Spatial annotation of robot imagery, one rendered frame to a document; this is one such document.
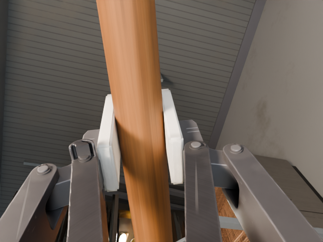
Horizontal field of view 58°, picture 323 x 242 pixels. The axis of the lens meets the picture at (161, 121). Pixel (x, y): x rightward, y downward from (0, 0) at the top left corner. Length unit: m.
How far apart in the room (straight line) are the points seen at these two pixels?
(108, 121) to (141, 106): 0.02
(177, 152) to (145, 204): 0.06
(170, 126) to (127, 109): 0.03
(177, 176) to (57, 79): 3.60
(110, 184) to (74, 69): 3.52
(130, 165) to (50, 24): 3.48
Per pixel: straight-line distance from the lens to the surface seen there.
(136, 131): 0.17
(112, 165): 0.16
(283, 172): 2.36
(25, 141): 4.15
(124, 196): 4.04
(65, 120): 3.90
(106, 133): 0.16
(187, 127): 0.17
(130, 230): 2.44
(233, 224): 1.57
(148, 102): 0.16
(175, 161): 0.15
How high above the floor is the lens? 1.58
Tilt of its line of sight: 11 degrees down
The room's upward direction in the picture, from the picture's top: 80 degrees counter-clockwise
